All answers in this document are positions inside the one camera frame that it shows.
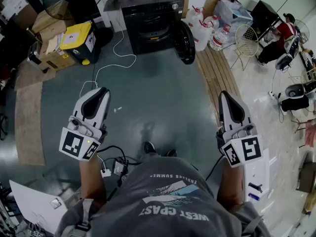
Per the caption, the grey harness strap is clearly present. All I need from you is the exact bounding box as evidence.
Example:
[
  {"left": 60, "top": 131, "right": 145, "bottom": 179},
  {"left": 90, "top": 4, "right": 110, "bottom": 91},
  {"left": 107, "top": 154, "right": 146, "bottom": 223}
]
[
  {"left": 243, "top": 215, "right": 264, "bottom": 237},
  {"left": 74, "top": 198, "right": 93, "bottom": 232}
]

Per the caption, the white table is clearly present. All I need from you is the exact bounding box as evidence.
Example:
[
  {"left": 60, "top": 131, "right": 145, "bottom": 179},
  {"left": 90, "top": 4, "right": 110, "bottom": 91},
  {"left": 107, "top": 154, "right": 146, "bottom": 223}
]
[{"left": 9, "top": 180, "right": 69, "bottom": 232}]

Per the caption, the black bin with yellow lid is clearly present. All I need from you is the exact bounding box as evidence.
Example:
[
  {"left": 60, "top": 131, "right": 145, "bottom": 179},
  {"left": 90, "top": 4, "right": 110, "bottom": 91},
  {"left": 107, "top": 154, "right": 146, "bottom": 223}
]
[{"left": 60, "top": 21, "right": 101, "bottom": 66}]

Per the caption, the person's grey t-shirt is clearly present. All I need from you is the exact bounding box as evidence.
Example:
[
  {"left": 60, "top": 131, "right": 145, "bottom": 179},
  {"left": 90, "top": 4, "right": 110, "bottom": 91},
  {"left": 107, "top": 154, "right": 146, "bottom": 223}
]
[{"left": 55, "top": 154, "right": 272, "bottom": 237}]

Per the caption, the white wire basket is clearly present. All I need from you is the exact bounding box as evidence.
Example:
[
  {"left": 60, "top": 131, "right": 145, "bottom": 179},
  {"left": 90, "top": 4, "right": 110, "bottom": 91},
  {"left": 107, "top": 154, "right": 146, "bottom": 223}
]
[{"left": 231, "top": 24, "right": 259, "bottom": 71}]

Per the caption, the white floor cable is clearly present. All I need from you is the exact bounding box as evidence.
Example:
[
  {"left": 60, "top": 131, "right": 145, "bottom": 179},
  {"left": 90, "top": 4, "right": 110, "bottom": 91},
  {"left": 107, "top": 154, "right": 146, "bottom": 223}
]
[{"left": 80, "top": 16, "right": 137, "bottom": 98}]

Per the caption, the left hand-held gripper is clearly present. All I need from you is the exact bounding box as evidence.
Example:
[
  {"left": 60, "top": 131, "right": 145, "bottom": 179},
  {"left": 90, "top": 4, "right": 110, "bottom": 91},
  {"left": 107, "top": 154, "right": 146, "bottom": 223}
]
[{"left": 58, "top": 87, "right": 111, "bottom": 161}]

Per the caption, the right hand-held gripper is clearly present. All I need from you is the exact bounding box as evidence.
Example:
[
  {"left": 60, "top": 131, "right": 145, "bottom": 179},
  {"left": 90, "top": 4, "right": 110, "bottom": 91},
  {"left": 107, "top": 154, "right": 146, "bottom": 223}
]
[{"left": 216, "top": 90, "right": 262, "bottom": 167}]

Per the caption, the black table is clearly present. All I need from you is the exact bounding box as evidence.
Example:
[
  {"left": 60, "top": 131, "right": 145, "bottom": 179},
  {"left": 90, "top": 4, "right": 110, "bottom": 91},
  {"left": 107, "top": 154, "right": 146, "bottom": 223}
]
[{"left": 243, "top": 0, "right": 287, "bottom": 44}]

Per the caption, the black washing machine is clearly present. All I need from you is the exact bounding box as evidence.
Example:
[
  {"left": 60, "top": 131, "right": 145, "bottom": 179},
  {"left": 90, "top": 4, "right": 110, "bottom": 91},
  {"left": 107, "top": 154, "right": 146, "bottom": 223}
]
[{"left": 120, "top": 0, "right": 185, "bottom": 55}]

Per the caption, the clear plastic bag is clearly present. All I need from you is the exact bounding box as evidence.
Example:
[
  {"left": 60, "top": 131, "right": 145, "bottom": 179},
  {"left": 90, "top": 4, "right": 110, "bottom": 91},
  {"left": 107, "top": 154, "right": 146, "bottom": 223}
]
[{"left": 213, "top": 0, "right": 254, "bottom": 29}]

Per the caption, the black washing machine door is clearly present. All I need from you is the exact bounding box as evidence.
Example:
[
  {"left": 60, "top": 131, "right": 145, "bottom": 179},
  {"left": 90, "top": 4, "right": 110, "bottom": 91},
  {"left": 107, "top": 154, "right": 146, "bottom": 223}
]
[{"left": 172, "top": 20, "right": 197, "bottom": 66}]

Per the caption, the person's left shoe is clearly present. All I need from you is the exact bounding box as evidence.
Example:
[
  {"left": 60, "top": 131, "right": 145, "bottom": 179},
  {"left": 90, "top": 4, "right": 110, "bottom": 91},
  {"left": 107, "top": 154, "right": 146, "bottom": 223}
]
[{"left": 144, "top": 141, "right": 156, "bottom": 154}]

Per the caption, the person's left forearm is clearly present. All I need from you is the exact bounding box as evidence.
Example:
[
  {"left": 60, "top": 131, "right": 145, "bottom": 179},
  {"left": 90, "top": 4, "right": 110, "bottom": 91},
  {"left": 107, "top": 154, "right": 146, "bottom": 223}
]
[{"left": 79, "top": 154, "right": 107, "bottom": 207}]

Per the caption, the white shelf panel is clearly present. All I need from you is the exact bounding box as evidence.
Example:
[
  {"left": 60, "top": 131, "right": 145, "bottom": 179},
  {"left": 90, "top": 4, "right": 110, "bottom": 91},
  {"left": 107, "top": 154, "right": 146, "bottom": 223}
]
[{"left": 243, "top": 148, "right": 270, "bottom": 202}]

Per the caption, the person's right forearm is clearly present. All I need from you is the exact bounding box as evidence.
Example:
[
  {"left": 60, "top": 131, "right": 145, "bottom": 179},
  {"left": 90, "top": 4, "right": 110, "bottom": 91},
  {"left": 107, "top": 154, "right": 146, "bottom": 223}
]
[{"left": 216, "top": 157, "right": 245, "bottom": 212}]

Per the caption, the round wire fan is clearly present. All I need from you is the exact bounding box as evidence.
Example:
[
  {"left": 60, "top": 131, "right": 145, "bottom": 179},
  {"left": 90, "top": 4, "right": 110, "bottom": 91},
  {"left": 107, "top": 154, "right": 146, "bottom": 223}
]
[{"left": 293, "top": 19, "right": 311, "bottom": 44}]

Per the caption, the black floor cable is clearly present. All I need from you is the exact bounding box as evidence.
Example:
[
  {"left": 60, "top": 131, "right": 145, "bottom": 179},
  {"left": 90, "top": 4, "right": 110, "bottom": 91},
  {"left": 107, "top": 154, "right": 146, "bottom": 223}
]
[{"left": 91, "top": 62, "right": 99, "bottom": 89}]

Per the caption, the black adapter box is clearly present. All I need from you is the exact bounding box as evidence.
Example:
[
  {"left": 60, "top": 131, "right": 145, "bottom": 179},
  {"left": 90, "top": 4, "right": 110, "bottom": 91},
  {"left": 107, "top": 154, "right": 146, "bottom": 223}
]
[{"left": 112, "top": 157, "right": 129, "bottom": 176}]

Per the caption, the brown floor mat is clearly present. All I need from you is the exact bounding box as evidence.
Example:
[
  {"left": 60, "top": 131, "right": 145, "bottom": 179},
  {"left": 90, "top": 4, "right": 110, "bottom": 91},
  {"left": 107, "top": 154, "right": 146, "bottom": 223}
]
[{"left": 14, "top": 65, "right": 56, "bottom": 167}]

